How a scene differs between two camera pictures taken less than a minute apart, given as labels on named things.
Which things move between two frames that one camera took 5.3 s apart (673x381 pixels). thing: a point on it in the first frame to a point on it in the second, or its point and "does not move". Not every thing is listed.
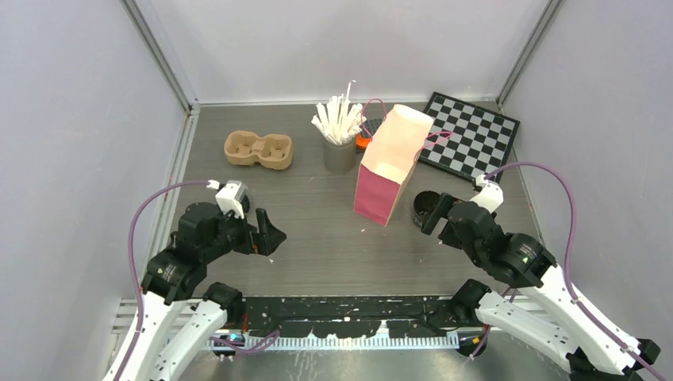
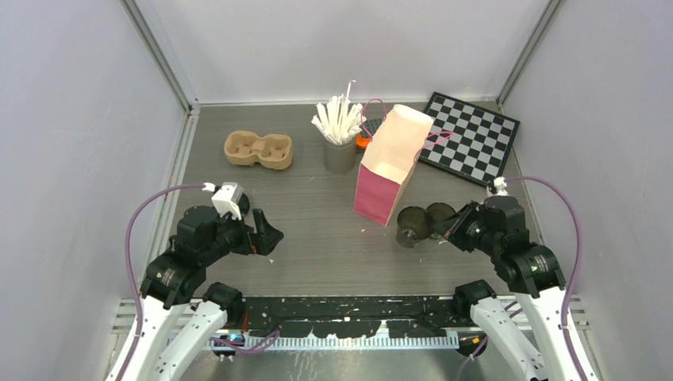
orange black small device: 368,128 does not move
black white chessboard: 465,140 does not move
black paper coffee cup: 424,205 to 413,224
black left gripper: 264,240 does not move
